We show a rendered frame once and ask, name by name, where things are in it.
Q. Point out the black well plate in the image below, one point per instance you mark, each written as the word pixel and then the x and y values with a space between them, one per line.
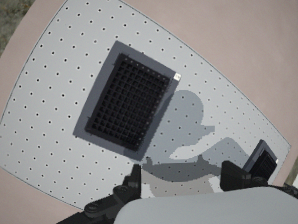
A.
pixel 126 122
pixel 264 166

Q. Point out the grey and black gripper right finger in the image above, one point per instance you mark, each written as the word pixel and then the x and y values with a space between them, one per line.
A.
pixel 235 178

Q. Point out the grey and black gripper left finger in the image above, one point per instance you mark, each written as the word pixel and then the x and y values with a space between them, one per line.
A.
pixel 105 210

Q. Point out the grey perforated base plate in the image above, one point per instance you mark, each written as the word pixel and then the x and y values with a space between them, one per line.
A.
pixel 207 121

